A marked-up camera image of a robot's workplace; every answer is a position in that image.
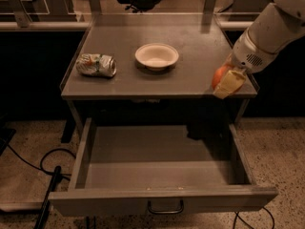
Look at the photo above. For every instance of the black drawer handle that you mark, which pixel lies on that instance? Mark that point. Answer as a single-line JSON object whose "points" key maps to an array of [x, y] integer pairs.
{"points": [[165, 207]]}

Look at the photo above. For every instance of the open grey top drawer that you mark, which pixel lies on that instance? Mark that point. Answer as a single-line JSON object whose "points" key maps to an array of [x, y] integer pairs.
{"points": [[118, 169]]}

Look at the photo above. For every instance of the grey cabinet table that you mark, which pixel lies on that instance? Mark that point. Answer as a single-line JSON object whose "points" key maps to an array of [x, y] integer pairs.
{"points": [[202, 49]]}

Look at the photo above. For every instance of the black pole on floor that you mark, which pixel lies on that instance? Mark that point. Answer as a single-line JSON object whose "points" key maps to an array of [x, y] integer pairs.
{"points": [[45, 208]]}

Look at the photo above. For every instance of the crushed soda can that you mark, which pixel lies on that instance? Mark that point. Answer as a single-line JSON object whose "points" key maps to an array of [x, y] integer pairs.
{"points": [[97, 65]]}

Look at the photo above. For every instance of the white paper bowl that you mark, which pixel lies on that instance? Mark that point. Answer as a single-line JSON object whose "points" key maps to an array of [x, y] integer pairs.
{"points": [[156, 56]]}

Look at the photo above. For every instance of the orange fruit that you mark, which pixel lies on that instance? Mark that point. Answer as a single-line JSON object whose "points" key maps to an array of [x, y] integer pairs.
{"points": [[228, 78]]}

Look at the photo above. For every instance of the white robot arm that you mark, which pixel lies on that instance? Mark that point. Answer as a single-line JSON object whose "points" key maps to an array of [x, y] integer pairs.
{"points": [[279, 24]]}

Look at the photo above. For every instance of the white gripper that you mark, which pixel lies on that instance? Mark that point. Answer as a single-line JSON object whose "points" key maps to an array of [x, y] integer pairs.
{"points": [[248, 54]]}

